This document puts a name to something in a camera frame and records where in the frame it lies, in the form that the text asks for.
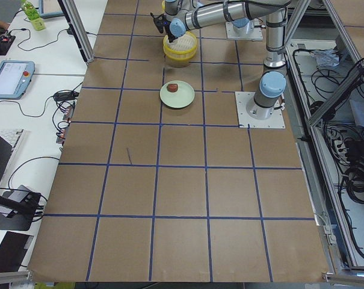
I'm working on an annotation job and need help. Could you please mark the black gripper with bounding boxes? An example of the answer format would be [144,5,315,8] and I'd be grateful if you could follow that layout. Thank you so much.
[164,22,175,43]

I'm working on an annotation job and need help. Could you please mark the yellow steamer top layer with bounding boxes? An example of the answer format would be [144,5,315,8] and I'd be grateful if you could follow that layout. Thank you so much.
[163,32,197,54]

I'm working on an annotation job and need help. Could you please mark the brown steamed bun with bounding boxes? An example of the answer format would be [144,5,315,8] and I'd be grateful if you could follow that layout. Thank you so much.
[166,83,179,93]

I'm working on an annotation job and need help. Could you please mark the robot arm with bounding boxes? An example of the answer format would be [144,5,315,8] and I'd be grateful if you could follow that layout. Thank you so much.
[152,1,290,121]

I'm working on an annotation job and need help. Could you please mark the yellow steamer lower layers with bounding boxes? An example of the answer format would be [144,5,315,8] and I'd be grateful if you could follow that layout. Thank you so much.
[165,51,196,68]

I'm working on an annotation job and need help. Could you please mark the light green plate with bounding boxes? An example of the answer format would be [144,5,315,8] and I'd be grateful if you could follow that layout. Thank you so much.
[159,81,195,109]

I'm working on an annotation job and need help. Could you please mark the black power adapter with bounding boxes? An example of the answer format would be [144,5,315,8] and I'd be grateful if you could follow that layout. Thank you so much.
[53,91,79,102]

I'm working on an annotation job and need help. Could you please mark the green drink bottle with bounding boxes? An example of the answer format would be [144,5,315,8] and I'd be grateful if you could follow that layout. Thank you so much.
[20,0,46,31]

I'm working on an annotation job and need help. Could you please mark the left teach pendant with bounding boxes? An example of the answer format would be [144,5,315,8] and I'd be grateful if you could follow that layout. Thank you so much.
[0,60,35,100]

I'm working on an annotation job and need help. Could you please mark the white keyboard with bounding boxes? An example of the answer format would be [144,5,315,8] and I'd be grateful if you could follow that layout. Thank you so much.
[0,128,26,151]

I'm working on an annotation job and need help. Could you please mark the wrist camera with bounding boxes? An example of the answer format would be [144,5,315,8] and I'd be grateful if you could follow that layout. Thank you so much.
[150,13,170,34]

